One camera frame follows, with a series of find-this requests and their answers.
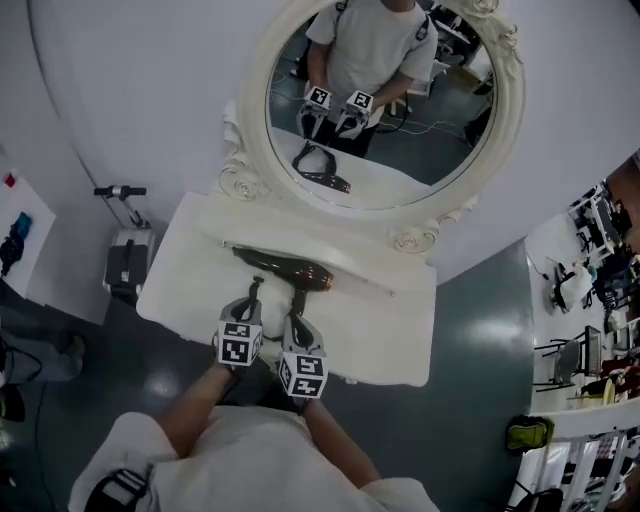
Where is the white ornate oval mirror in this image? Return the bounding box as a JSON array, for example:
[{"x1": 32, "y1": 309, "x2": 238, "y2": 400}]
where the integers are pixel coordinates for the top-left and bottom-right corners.
[{"x1": 219, "y1": 0, "x2": 526, "y2": 256}]

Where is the black harness strap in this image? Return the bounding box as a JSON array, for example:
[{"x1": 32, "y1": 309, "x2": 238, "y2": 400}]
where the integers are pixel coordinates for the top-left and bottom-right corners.
[{"x1": 84, "y1": 464, "x2": 155, "y2": 512}]

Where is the black hair dryer orange ring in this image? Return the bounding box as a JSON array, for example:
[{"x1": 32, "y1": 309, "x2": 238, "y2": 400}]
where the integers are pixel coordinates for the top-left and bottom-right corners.
[{"x1": 231, "y1": 244, "x2": 335, "y2": 321}]

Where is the white shelf rack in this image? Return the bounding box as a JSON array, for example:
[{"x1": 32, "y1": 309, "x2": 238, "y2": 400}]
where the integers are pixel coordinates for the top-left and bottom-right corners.
[{"x1": 514, "y1": 429, "x2": 640, "y2": 512}]

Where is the yellow-green backpack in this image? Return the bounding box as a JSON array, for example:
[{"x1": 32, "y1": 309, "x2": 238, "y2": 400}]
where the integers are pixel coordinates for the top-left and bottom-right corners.
[{"x1": 507, "y1": 413, "x2": 556, "y2": 454}]

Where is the white cabinet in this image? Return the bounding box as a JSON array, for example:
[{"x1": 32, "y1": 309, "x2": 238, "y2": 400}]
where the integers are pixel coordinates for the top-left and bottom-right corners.
[{"x1": 0, "y1": 167, "x2": 57, "y2": 304}]

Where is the silver scooter suitcase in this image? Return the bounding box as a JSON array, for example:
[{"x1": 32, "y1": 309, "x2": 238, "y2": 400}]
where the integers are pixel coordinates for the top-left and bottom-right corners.
[{"x1": 93, "y1": 184, "x2": 159, "y2": 306}]

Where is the white wire rack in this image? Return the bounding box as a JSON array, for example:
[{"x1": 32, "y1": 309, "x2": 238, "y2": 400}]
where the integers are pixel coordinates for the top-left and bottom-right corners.
[{"x1": 567, "y1": 183, "x2": 632, "y2": 262}]

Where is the person's right forearm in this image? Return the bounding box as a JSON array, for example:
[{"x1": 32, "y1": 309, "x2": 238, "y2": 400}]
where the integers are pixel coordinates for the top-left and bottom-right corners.
[{"x1": 299, "y1": 397, "x2": 381, "y2": 494}]

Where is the white dressing table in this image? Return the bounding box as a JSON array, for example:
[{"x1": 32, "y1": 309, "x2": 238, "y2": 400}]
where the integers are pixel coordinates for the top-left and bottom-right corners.
[{"x1": 135, "y1": 191, "x2": 439, "y2": 387}]

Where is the person's grey t-shirt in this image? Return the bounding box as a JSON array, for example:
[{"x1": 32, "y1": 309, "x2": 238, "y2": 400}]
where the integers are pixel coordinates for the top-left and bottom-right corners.
[{"x1": 67, "y1": 404, "x2": 441, "y2": 512}]

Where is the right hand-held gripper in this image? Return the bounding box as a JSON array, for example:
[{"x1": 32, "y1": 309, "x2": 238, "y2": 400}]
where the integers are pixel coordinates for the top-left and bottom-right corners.
[{"x1": 276, "y1": 313, "x2": 330, "y2": 400}]

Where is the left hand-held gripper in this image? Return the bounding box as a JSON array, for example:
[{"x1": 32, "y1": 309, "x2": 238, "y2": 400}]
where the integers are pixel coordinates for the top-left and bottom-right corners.
[{"x1": 213, "y1": 298, "x2": 265, "y2": 370}]

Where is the white bag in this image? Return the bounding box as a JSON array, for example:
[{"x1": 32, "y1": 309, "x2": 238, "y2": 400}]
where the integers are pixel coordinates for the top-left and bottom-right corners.
[{"x1": 549, "y1": 259, "x2": 597, "y2": 315}]

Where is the teal cloth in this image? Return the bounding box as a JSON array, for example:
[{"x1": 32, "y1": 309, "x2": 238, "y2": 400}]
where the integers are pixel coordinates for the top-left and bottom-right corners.
[{"x1": 9, "y1": 212, "x2": 34, "y2": 240}]

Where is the person's left forearm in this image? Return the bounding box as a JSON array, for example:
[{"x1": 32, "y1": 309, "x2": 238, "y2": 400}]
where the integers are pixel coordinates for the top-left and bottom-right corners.
[{"x1": 157, "y1": 364, "x2": 236, "y2": 459}]

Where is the black chair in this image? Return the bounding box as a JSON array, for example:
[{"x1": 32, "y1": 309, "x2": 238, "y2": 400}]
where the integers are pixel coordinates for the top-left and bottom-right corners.
[{"x1": 532, "y1": 324, "x2": 604, "y2": 394}]

